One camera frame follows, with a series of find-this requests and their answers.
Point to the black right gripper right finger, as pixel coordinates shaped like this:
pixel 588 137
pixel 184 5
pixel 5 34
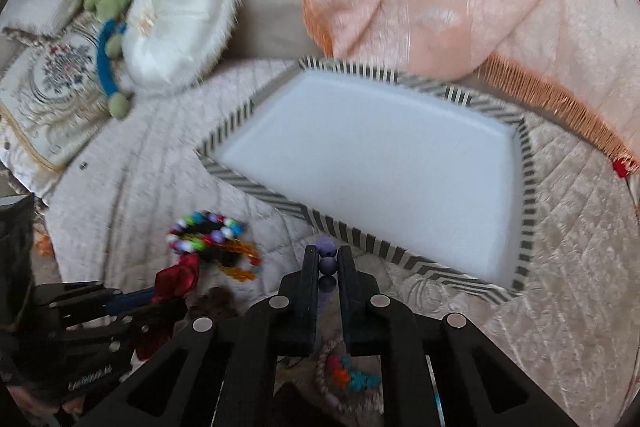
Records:
pixel 361 323

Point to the embroidered floral square pillow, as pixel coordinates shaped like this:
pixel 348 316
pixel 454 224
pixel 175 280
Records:
pixel 52 105

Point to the red ribbon bow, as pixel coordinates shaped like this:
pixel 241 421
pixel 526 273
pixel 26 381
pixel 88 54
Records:
pixel 178 280

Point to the brown scrunchie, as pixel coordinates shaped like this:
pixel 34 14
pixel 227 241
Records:
pixel 216 304

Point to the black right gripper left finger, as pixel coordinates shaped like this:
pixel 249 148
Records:
pixel 297 321

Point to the round white satin cushion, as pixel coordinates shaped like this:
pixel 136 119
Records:
pixel 170 45

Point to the green and blue plush toy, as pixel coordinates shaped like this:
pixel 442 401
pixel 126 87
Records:
pixel 111 14

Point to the quilted beige bedspread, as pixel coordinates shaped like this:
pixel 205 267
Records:
pixel 563 352

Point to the striped white jewelry tray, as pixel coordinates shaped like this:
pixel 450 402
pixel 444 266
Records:
pixel 434 177

